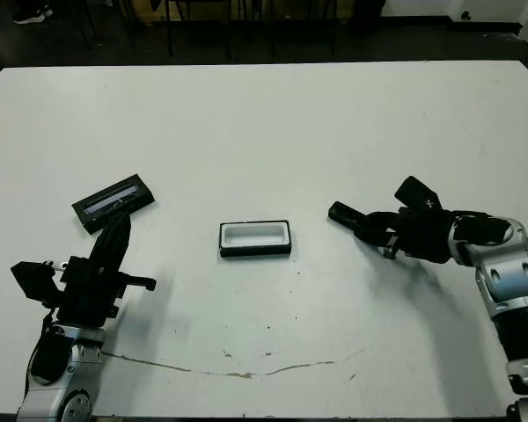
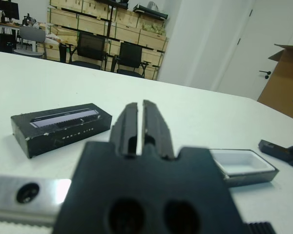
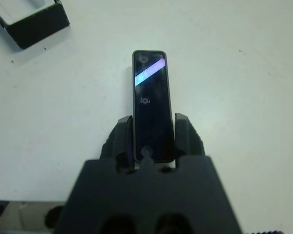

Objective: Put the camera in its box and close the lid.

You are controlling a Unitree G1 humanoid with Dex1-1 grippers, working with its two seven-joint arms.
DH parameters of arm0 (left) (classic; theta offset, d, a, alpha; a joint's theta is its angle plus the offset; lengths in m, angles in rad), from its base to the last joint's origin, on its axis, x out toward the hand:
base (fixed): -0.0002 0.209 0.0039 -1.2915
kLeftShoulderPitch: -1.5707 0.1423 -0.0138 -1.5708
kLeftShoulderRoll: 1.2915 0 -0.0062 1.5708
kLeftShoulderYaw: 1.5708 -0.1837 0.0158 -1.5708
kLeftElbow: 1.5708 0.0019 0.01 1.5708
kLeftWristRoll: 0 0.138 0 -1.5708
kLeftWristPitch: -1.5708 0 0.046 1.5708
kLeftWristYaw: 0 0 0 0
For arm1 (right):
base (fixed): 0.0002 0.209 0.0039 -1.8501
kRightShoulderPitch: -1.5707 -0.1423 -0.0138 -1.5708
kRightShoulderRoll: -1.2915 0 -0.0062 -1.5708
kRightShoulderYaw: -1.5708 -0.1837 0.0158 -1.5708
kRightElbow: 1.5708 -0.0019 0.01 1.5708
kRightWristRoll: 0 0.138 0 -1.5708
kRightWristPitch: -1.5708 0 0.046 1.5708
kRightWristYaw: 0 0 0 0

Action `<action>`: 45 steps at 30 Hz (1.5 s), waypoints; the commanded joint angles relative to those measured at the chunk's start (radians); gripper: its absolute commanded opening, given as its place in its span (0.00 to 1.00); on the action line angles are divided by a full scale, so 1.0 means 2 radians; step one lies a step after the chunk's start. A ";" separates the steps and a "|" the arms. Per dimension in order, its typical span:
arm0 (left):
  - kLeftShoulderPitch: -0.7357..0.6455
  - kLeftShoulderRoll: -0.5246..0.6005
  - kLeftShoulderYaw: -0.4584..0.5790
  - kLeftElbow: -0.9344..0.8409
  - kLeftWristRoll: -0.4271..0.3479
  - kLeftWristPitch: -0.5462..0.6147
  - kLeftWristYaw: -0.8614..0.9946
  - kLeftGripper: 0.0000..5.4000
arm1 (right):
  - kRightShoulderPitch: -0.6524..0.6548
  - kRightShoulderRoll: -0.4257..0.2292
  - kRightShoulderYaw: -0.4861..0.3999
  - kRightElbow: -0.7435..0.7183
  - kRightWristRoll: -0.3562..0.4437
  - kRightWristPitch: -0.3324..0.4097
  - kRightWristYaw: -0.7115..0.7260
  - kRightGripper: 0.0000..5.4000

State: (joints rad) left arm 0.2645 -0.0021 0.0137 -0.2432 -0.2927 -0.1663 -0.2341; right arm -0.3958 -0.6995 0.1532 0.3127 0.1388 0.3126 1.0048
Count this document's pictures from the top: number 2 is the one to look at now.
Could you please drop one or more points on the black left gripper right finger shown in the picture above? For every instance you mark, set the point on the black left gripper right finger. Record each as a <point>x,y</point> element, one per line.
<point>156,126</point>

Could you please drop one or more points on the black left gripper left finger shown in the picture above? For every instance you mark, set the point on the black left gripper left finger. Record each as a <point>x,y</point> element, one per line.
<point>125,129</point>

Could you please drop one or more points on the black slim camera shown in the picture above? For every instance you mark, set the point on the black slim camera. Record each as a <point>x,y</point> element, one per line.
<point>271,147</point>

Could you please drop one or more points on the black rectangular box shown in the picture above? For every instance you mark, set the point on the black rectangular box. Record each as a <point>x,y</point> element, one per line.
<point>51,139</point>

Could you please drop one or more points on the black box base white insert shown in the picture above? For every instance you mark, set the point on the black box base white insert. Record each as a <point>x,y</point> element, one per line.
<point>251,178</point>

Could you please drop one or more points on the brown cardboard box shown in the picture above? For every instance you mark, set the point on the brown cardboard box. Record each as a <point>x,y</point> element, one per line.
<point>283,78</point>

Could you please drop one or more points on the wooden crate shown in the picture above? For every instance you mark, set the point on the wooden crate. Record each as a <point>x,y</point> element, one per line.
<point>66,4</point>
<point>127,34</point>
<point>61,34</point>
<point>92,25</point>
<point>152,59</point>
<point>151,40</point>
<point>124,18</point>
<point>96,9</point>
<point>62,19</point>

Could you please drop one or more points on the black mesh office chair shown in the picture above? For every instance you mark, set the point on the black mesh office chair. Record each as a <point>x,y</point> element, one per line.
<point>130,54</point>
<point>90,45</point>

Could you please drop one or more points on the black long case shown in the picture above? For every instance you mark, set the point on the black long case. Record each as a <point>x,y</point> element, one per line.
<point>150,12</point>
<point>123,2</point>

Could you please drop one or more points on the crumpled clear plastic bag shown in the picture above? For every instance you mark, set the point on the crumpled clear plastic bag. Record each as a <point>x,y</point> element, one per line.
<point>153,6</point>

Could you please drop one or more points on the white door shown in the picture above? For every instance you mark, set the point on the white door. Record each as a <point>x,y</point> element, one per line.
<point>256,34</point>

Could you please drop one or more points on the grey plastic chair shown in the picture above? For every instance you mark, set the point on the grey plastic chair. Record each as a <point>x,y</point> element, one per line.
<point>31,34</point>

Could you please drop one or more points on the black computer tower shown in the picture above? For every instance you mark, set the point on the black computer tower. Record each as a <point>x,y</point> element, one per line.
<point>6,42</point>

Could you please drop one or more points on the wooden desk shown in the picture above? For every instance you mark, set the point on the wooden desk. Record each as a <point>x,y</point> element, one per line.
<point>6,24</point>

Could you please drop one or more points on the black monitor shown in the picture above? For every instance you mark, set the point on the black monitor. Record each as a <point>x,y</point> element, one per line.
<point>11,11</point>

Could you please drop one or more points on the black metal upright post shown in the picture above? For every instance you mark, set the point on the black metal upright post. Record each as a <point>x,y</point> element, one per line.
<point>109,28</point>

